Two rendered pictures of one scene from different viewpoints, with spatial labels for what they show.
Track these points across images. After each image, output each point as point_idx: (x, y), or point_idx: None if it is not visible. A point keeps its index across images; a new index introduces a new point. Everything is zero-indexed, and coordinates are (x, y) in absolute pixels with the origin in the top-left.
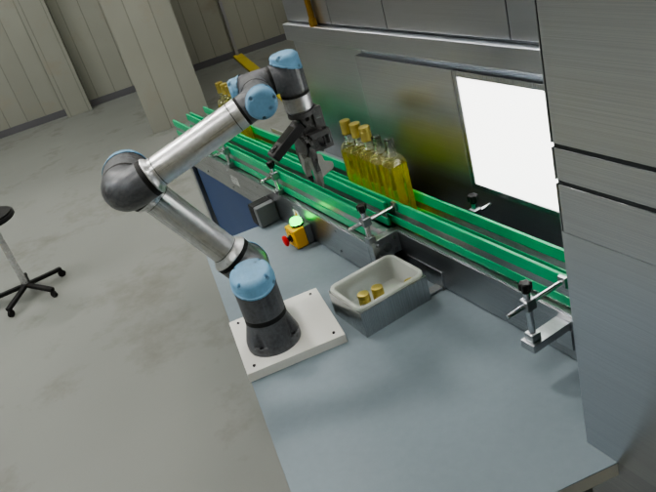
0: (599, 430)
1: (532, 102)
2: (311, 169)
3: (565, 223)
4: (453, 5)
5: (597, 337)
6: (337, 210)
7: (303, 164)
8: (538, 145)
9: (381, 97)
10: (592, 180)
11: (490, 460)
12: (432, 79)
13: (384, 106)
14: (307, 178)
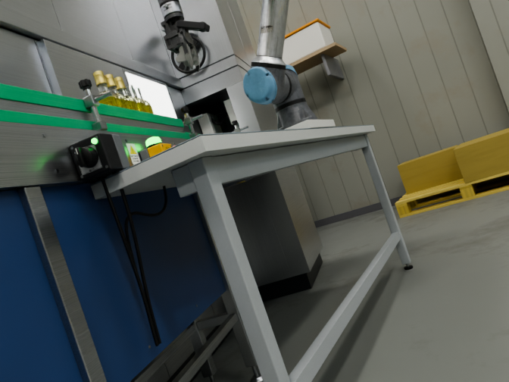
0: None
1: (154, 87)
2: (185, 61)
3: (242, 77)
4: (106, 37)
5: (257, 114)
6: (163, 126)
7: (189, 51)
8: (162, 108)
9: (75, 79)
10: (240, 64)
11: None
12: (113, 70)
13: (79, 88)
14: (193, 62)
